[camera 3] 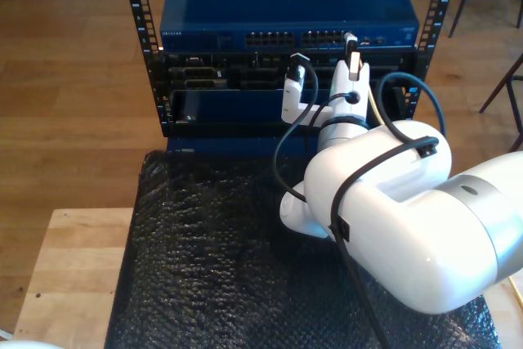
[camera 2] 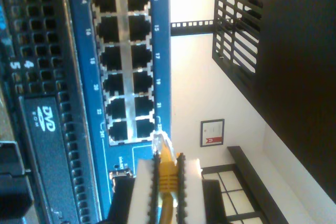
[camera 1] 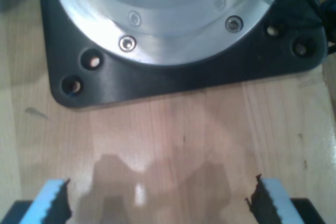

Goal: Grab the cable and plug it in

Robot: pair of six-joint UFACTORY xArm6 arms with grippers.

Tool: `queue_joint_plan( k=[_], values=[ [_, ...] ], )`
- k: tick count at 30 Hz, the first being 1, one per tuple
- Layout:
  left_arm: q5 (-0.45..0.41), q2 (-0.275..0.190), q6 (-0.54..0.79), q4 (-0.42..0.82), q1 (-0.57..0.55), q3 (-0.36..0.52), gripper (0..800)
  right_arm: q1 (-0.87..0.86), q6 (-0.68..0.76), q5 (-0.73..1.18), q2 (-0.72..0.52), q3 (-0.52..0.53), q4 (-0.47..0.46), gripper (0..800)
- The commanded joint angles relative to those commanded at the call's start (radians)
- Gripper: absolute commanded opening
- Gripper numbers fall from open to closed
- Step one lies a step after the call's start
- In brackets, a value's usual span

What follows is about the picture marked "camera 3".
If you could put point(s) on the black rack tray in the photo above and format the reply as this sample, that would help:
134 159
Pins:
229 108

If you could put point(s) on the black bubble mat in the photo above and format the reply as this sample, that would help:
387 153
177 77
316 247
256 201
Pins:
204 275

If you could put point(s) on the black rack server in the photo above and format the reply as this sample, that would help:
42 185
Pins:
245 75

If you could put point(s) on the small white object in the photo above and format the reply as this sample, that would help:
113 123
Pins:
4 334

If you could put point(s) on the blue rack base plate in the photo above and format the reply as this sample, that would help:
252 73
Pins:
224 146

